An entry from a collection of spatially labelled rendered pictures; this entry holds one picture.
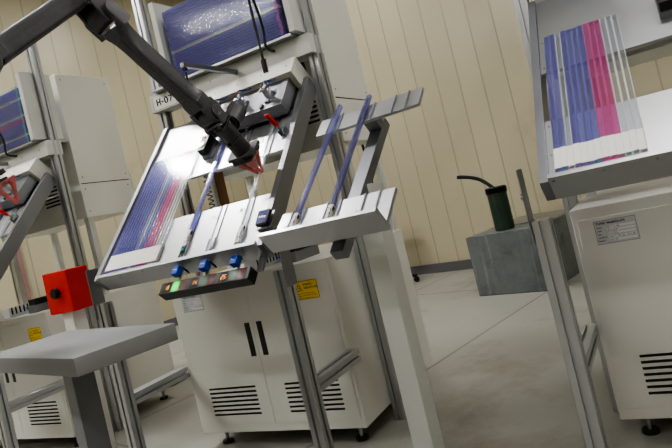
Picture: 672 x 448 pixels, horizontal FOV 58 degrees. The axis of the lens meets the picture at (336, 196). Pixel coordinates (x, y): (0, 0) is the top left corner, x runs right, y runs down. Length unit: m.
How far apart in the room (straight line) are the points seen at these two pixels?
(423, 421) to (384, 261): 0.42
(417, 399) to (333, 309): 0.47
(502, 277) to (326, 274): 2.06
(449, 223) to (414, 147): 0.72
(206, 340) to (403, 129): 3.42
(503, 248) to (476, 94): 1.56
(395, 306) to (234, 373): 0.87
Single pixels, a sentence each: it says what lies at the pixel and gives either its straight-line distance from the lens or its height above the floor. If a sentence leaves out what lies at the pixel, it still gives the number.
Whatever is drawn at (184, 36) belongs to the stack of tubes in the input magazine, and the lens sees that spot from 2.43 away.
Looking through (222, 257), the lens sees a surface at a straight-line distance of 1.77.
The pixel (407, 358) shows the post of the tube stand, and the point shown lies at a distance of 1.62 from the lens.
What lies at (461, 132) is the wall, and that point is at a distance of 5.01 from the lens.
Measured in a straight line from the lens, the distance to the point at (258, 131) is 2.08.
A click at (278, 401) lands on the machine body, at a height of 0.17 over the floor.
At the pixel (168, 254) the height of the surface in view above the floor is 0.75.
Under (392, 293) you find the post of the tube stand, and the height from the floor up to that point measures 0.52.
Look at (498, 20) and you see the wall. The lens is 4.87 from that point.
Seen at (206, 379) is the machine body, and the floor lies 0.26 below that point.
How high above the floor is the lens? 0.78
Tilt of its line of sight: 1 degrees up
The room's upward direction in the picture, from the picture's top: 14 degrees counter-clockwise
